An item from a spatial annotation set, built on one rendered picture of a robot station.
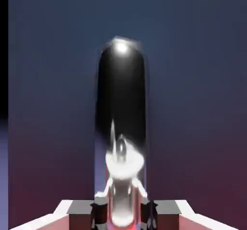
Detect shiny dark curved metal handle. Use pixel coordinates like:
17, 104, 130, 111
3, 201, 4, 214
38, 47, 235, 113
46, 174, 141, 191
94, 36, 150, 230

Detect dark blue cabinet door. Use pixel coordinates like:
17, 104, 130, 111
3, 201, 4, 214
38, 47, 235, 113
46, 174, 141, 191
8, 0, 247, 230

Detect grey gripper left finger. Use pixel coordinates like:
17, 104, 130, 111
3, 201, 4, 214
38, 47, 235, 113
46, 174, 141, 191
8, 199, 108, 230

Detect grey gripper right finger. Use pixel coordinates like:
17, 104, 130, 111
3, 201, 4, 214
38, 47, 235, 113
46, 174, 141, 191
140, 199, 236, 230

